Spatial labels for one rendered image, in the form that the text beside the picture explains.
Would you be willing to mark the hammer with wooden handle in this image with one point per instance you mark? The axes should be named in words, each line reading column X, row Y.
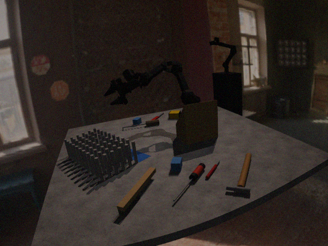
column 243, row 176

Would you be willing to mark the small blue cube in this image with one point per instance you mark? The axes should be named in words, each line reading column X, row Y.
column 176, row 164
column 137, row 121

